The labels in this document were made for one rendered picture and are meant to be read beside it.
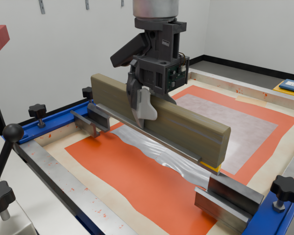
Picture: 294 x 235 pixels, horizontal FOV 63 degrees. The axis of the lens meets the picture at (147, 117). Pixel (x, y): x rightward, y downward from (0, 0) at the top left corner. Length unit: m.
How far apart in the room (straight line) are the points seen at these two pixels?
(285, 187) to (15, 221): 0.40
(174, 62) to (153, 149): 0.29
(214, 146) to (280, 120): 0.49
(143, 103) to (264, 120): 0.50
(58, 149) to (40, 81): 1.98
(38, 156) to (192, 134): 0.36
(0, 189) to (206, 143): 0.30
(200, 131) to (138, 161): 0.24
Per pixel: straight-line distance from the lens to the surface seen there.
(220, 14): 4.53
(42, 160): 0.60
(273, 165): 0.67
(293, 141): 0.78
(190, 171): 0.57
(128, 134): 0.69
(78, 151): 0.66
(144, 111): 0.46
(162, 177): 0.56
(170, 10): 0.40
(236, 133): 0.75
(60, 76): 2.71
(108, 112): 0.56
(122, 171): 0.58
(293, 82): 1.18
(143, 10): 0.40
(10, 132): 0.38
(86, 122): 0.64
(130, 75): 0.43
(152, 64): 0.40
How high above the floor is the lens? 1.35
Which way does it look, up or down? 30 degrees down
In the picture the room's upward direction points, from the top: straight up
